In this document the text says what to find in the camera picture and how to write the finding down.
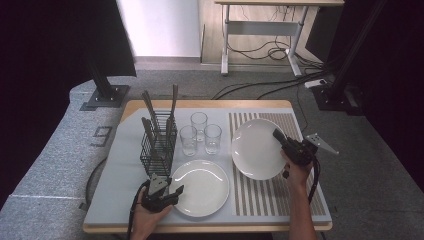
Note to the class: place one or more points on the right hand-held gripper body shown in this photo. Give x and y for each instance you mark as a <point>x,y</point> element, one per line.
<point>298,151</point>

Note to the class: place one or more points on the white plate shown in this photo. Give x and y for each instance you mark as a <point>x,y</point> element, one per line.
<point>255,150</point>
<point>203,190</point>

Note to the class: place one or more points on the steel fork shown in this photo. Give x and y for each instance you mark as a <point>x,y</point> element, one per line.
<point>168,128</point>

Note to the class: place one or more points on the white power strip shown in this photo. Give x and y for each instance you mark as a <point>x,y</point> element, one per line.
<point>315,83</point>

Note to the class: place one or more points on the light grey table cover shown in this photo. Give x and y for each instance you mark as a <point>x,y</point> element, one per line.
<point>126,150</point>

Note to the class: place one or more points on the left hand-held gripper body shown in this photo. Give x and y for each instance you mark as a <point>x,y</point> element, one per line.
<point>155,200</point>

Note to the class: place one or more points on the steel cutlery piece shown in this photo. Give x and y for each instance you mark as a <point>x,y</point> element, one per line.
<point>149,105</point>
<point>146,128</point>

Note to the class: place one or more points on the desk with white metal legs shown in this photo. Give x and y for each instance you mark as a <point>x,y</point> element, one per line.
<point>263,28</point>

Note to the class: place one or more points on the dark curtain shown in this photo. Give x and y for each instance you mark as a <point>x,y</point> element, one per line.
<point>400,66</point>
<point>50,50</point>

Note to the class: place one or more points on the black metal stand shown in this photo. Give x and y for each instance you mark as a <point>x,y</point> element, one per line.
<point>105,90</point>
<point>336,93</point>

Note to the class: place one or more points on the person's left hand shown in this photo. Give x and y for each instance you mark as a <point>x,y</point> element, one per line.
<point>145,221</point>

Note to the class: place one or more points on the white partition panel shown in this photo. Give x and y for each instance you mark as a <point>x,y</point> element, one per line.
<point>160,26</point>

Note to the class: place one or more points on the striped placemat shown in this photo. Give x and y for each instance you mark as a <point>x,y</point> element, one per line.
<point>246,206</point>

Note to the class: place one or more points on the clear drinking glass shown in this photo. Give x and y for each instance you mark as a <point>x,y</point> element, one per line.
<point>188,141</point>
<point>199,124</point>
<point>212,140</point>

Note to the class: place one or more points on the person's right hand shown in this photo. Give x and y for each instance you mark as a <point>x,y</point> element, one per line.
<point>298,176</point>

